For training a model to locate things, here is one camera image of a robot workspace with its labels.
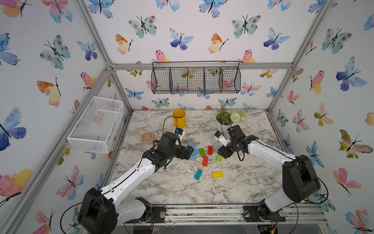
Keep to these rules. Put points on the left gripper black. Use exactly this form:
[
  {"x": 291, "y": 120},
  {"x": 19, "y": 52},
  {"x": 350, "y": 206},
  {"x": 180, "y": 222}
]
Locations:
[{"x": 188, "y": 153}]

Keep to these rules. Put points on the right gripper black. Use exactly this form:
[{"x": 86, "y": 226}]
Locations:
[{"x": 223, "y": 152}]

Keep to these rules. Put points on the red block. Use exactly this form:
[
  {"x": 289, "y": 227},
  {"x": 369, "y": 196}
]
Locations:
[
  {"x": 205, "y": 161},
  {"x": 210, "y": 151}
]

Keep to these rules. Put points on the yellow block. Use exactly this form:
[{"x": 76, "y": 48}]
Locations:
[{"x": 218, "y": 174}]

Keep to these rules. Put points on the teal block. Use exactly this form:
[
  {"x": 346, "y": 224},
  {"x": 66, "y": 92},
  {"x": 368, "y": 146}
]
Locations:
[{"x": 198, "y": 175}]

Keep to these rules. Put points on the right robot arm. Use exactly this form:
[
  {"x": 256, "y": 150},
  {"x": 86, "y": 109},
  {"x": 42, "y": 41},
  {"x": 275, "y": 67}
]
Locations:
[{"x": 299, "y": 179}]

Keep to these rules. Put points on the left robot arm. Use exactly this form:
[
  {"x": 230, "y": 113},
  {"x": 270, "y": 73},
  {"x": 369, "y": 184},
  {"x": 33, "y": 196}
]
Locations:
[{"x": 103, "y": 209}]

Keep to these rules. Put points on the pink plastic scoop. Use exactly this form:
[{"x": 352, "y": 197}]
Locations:
[{"x": 149, "y": 138}]

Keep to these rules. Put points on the light blue block upper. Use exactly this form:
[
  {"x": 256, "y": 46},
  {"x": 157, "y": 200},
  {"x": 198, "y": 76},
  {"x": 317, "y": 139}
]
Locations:
[{"x": 192, "y": 145}]

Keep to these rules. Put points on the light blue block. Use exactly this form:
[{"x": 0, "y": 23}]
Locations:
[
  {"x": 192, "y": 145},
  {"x": 195, "y": 152}
]

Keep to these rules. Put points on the potted flower plant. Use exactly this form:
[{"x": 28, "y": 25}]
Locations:
[{"x": 227, "y": 118}]

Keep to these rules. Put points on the light blue block middle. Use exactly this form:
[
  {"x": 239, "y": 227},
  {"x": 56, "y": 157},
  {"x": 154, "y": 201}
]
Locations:
[{"x": 195, "y": 152}]

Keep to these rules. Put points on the natural wood block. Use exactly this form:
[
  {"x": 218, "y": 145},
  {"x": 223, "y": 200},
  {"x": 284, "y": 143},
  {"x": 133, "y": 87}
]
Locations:
[{"x": 199, "y": 165}]

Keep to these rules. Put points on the dark green block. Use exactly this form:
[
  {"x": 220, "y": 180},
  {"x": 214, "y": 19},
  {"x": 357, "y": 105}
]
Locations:
[{"x": 202, "y": 152}]

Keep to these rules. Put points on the yellow cup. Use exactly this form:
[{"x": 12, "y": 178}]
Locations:
[{"x": 179, "y": 118}]

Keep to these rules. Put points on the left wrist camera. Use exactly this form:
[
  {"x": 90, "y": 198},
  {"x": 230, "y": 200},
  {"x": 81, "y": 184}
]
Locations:
[{"x": 180, "y": 133}]

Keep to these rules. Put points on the black wire wall basket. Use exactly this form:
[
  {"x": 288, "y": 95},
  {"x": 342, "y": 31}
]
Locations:
[{"x": 196, "y": 77}]

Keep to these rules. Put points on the white mesh wall basket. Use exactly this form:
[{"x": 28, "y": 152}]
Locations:
[{"x": 95, "y": 129}]

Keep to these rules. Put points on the aluminium front rail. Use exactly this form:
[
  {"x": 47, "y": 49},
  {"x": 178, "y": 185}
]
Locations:
[{"x": 225, "y": 214}]

